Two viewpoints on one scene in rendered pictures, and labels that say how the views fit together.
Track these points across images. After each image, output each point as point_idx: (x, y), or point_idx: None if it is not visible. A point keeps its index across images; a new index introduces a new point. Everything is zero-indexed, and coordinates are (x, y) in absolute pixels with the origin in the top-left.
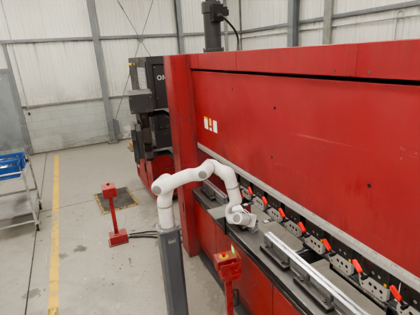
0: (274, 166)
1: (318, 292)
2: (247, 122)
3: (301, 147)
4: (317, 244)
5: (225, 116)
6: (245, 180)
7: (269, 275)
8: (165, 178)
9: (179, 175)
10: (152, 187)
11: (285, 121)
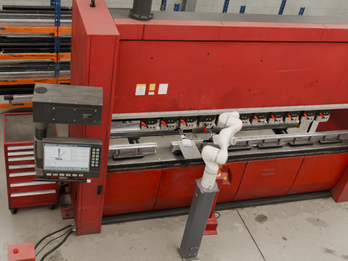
0: (250, 95)
1: (271, 143)
2: (225, 74)
3: (279, 76)
4: (278, 120)
5: (189, 76)
6: (210, 116)
7: (244, 158)
8: (225, 146)
9: (227, 138)
10: (226, 159)
11: (270, 66)
